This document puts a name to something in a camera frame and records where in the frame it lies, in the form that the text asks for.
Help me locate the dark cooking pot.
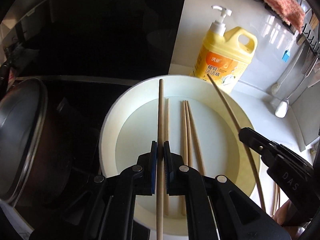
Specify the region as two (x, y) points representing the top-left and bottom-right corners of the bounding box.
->
(0, 77), (78, 205)

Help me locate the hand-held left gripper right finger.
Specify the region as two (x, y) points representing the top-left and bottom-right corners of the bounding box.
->
(163, 141), (292, 240)

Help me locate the yellow dish soap bottle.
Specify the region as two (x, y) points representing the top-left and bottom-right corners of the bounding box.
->
(189, 5), (258, 94)

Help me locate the wooden chopstick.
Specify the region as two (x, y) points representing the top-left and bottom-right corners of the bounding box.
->
(155, 79), (165, 240)
(207, 74), (266, 211)
(185, 100), (193, 167)
(187, 101), (206, 176)

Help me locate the person's right hand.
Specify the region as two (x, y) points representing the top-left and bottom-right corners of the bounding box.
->
(272, 200), (303, 235)

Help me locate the black gas stove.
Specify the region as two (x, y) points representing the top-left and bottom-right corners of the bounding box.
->
(0, 72), (150, 205)

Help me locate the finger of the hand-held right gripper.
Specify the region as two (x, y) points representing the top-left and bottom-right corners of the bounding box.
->
(238, 127), (281, 161)

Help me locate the white plastic bowl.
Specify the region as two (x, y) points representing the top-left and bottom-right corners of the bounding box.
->
(99, 74), (261, 237)

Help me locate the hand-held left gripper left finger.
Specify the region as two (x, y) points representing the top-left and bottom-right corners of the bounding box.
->
(29, 141), (158, 240)

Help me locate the white long-handled brush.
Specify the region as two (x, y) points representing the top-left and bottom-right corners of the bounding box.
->
(271, 44), (305, 95)

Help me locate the black wire rack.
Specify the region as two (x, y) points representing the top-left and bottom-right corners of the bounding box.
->
(239, 0), (320, 55)

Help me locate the pile of wooden chopsticks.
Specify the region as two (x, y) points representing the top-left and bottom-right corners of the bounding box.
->
(272, 184), (282, 216)

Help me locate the pink striped cloth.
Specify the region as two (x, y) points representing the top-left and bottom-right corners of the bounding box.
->
(252, 0), (305, 33)

